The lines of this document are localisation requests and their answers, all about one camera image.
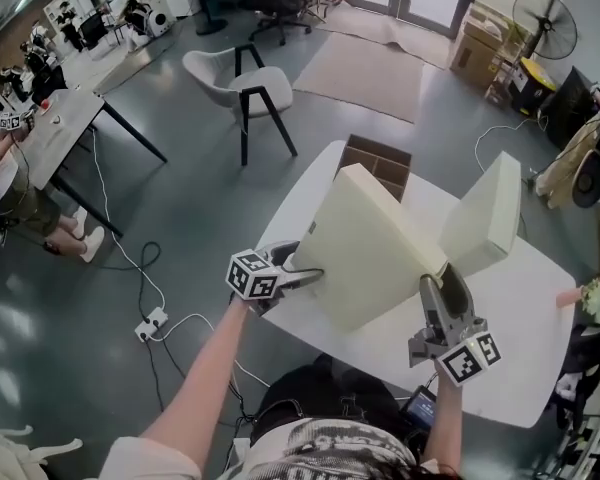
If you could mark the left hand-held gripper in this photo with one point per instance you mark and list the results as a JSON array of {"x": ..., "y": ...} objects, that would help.
[{"x": 252, "y": 277}]

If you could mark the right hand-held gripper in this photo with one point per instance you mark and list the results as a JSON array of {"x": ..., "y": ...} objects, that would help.
[{"x": 455, "y": 348}]

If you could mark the large cream foam item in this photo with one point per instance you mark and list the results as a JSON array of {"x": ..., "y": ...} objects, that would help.
[{"x": 365, "y": 248}]

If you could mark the small cream foam item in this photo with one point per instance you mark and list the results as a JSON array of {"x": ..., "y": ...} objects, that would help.
[{"x": 485, "y": 213}]

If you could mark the person's right forearm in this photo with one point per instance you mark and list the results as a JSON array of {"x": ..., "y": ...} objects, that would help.
[{"x": 444, "y": 428}]

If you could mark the person's left forearm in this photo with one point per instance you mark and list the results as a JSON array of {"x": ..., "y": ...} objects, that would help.
[{"x": 200, "y": 368}]

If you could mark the small black screen device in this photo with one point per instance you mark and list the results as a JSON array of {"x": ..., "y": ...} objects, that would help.
[{"x": 420, "y": 407}]

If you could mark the person's black trousers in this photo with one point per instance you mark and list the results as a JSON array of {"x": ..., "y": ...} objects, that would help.
[{"x": 325, "y": 383}]

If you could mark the brown divided cardboard box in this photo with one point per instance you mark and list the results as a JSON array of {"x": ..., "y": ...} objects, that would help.
[{"x": 380, "y": 165}]

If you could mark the white power strip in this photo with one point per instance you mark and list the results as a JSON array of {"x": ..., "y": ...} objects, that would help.
[{"x": 151, "y": 324}]

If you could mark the beige cloth heap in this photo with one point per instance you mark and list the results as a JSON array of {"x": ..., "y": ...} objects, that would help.
[{"x": 570, "y": 168}]

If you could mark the white chair with black legs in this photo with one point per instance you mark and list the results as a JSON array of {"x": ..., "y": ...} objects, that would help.
[{"x": 260, "y": 85}]

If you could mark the person's patterned white shirt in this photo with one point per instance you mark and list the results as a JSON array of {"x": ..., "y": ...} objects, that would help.
[{"x": 325, "y": 450}]

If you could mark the beige rug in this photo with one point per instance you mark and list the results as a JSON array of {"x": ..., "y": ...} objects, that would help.
[{"x": 360, "y": 75}]

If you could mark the yellow and black box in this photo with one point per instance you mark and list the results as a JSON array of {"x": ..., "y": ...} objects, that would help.
[{"x": 532, "y": 85}]

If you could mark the black case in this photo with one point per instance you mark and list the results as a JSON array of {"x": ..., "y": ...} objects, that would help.
[{"x": 570, "y": 103}]

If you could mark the stack of cardboard boxes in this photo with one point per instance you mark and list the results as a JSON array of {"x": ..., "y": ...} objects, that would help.
[{"x": 480, "y": 43}]

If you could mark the black office chair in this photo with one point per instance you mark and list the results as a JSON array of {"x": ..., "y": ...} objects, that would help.
[{"x": 280, "y": 3}]

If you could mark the grey table with black legs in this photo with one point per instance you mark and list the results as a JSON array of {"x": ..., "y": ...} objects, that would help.
[{"x": 60, "y": 128}]

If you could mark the black standing fan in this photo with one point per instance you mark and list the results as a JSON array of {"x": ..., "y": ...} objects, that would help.
[{"x": 545, "y": 25}]

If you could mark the white cloth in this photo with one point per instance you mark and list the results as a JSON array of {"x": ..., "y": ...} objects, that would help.
[{"x": 10, "y": 455}]

